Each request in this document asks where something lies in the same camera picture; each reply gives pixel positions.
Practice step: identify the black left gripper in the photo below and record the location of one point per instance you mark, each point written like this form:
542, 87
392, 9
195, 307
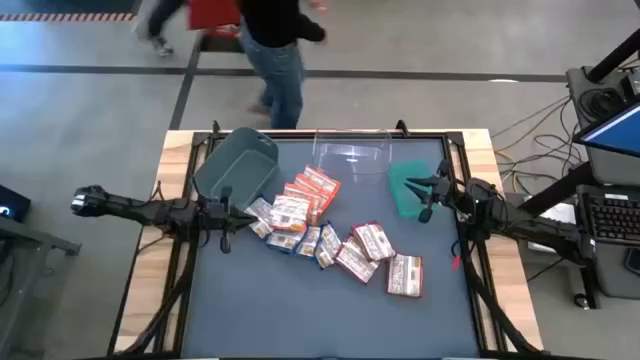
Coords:
215, 217

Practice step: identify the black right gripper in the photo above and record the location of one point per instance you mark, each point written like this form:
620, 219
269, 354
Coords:
442, 192

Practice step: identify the blue Maruchan ramen pack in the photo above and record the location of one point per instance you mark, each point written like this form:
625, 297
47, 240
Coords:
260, 207
284, 241
309, 242
328, 245

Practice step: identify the dark grey plastic bin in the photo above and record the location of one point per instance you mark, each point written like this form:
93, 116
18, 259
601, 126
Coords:
240, 165

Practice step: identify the red Maruchan ramen pack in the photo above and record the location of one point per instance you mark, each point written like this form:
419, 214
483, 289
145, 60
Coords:
356, 262
373, 241
405, 275

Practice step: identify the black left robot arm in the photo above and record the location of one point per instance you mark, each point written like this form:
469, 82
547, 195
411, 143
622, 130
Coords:
130, 207

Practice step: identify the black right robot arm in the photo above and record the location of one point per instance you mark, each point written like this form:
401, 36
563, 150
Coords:
525, 220

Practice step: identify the green translucent plastic bin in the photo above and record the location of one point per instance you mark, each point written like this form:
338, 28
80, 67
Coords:
399, 206

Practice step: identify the clear plastic bin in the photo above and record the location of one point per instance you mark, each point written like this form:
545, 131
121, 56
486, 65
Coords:
350, 150

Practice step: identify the white paper sheet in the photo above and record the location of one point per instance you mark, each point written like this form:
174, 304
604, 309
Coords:
560, 212

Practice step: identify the black stand beam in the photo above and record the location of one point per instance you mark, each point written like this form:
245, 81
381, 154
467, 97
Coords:
565, 185

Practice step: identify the grey computer cart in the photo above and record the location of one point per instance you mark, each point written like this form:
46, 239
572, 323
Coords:
580, 82

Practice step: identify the black keyboard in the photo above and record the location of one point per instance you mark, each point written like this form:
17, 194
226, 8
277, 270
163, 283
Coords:
612, 217

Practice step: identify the black caster wheel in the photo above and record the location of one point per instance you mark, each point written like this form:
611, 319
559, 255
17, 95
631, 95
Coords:
581, 301

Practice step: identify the monitor with blue screen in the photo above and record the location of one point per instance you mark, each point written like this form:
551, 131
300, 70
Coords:
617, 132

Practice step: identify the red bag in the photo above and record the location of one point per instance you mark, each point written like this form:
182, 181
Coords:
212, 15

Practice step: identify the grey metal stand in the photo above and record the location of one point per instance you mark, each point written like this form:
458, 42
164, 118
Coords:
35, 240

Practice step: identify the dark computer mouse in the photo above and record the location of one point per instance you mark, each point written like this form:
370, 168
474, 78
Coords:
634, 261

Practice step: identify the black stand pole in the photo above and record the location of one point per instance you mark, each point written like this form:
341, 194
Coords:
612, 59

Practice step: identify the black electronic device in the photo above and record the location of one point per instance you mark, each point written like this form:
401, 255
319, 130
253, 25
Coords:
12, 202

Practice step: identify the black mat with hazard stripe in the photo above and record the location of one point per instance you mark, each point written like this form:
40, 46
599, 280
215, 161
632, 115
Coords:
75, 6

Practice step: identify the black metal table frame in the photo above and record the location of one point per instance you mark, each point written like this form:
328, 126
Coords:
454, 141

